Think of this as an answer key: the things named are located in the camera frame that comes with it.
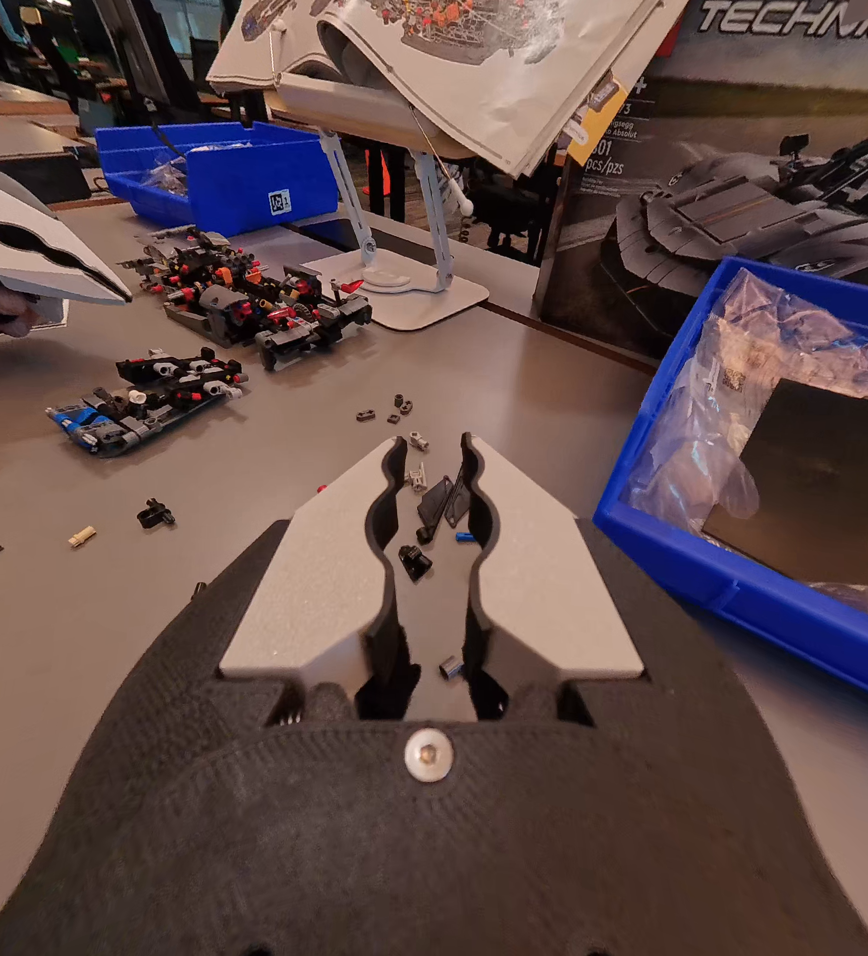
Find large lego car chassis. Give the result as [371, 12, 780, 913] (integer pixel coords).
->
[116, 228, 374, 373]

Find lego set cardboard box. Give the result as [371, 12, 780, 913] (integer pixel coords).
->
[535, 0, 868, 359]

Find white book stand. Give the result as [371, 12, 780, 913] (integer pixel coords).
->
[262, 15, 491, 332]

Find small black blue lego assembly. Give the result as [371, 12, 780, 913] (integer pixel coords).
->
[46, 347, 250, 458]

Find grey side table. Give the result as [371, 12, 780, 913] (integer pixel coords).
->
[0, 75, 95, 206]

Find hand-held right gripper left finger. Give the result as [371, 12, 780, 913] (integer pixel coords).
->
[219, 435, 422, 721]

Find blue bin with plastic bags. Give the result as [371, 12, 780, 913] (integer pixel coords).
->
[592, 256, 868, 717]

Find lego instruction booklet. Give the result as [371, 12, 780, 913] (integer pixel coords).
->
[206, 0, 692, 179]

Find clear plastic bags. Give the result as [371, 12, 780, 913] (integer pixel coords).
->
[624, 269, 868, 636]

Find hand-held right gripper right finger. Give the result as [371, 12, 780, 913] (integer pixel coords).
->
[461, 432, 646, 721]

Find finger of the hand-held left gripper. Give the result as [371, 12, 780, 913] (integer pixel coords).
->
[0, 153, 126, 294]
[0, 218, 134, 308]

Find black cardboard sheet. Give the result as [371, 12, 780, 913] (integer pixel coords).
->
[701, 377, 868, 587]

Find person's left hand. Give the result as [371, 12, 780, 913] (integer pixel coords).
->
[0, 284, 41, 339]

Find blue bin with white label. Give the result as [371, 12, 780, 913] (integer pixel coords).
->
[94, 119, 341, 239]

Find black lego panel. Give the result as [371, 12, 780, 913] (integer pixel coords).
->
[415, 475, 456, 545]

